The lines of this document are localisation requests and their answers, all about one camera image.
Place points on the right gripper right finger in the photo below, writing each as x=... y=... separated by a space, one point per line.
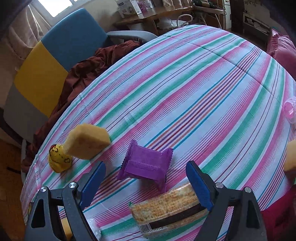
x=207 y=191

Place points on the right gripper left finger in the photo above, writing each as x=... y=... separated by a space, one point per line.
x=80 y=194

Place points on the cracker packet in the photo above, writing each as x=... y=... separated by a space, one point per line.
x=173 y=209

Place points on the yellow knitted sock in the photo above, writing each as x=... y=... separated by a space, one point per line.
x=58 y=160

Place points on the yellow sponge block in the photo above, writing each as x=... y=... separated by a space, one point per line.
x=85 y=141
x=290 y=160

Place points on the white plastic bag ball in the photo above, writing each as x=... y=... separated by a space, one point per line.
x=95 y=228

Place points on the purple pleated snack packet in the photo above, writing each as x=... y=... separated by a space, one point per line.
x=145 y=163

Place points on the striped bed sheet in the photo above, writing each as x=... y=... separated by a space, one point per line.
x=211 y=96

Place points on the maroon blanket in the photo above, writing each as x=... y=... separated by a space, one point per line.
x=79 y=77

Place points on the pink plastic cup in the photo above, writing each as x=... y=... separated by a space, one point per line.
x=290 y=109

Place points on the grey yellow blue headboard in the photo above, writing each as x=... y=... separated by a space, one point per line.
x=38 y=83

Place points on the pink patterned curtain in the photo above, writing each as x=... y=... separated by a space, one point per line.
x=22 y=35

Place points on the pink pillow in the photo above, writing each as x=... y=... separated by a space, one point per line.
x=282 y=49

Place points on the wooden desk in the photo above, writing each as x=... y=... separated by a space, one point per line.
x=161 y=12

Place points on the white product box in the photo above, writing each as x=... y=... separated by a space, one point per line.
x=127 y=8

